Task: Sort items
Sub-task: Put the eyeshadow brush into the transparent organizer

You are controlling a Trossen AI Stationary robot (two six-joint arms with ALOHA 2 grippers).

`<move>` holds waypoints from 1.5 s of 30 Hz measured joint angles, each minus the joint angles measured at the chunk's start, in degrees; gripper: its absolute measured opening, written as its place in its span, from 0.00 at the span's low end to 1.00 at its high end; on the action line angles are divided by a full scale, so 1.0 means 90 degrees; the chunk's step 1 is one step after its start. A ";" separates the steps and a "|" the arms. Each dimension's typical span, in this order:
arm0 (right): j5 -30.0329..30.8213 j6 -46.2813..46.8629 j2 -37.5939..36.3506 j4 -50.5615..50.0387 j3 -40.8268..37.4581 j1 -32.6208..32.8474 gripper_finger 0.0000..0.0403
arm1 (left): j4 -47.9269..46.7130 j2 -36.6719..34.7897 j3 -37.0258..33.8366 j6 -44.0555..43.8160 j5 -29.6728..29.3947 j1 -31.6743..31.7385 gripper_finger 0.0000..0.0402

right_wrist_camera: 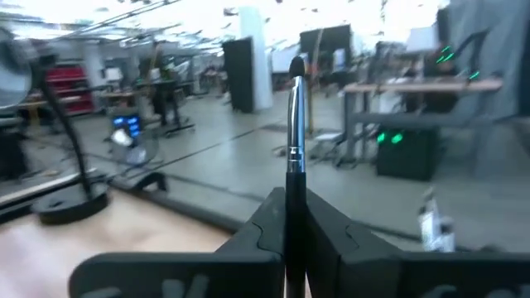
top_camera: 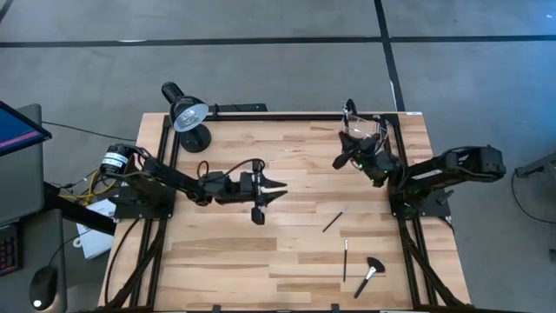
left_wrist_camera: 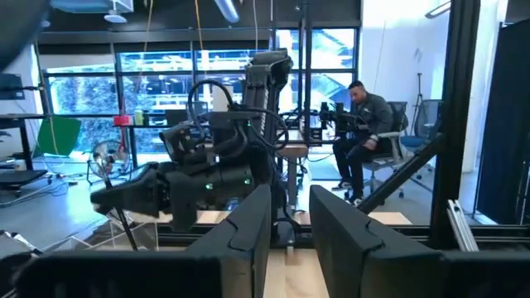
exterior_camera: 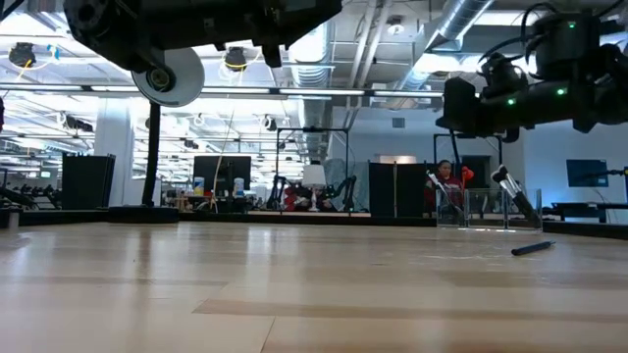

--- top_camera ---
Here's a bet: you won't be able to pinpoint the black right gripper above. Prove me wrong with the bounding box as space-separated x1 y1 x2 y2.
331 130 403 189

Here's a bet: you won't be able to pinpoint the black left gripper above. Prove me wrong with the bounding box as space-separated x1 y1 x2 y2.
205 159 289 226

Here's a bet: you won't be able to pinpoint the black fan makeup brush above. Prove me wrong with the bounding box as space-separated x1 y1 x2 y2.
353 256 387 300

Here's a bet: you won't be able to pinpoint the clear acrylic organizer box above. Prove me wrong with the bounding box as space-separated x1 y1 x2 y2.
341 110 389 144

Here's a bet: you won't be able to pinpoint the black power strip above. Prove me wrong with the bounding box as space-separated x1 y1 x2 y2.
211 103 268 114

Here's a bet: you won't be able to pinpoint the black desk lamp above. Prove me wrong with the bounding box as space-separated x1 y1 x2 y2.
161 81 213 154

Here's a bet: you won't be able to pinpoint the white paper sheets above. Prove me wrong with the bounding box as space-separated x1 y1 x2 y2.
74 198 119 261

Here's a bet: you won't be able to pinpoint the black floor stand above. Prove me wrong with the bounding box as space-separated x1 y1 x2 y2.
514 150 556 179

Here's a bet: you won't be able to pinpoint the black desk support beam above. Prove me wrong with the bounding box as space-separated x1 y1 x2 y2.
43 182 118 236

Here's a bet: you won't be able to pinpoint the black computer mouse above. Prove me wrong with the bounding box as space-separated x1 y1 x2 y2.
29 265 60 313

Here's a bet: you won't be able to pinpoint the grey computer desk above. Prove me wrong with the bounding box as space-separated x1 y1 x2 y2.
0 103 69 313

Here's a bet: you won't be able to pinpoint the computer monitor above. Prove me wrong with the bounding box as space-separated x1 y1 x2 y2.
0 99 53 157

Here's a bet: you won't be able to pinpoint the black keyboard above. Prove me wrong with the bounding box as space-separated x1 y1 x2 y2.
0 223 21 277

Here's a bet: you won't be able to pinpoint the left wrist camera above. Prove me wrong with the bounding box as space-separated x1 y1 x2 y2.
239 171 255 195

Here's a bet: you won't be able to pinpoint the black left wrist camera cable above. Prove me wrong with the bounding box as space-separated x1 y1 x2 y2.
197 157 267 180

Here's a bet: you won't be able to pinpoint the black aluminium table frame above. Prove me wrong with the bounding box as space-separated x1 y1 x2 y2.
97 111 473 313

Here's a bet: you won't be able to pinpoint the yellow cables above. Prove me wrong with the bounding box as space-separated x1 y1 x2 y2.
60 171 118 206

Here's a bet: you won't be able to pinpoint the black floor cable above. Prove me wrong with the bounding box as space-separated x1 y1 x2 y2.
41 120 138 143

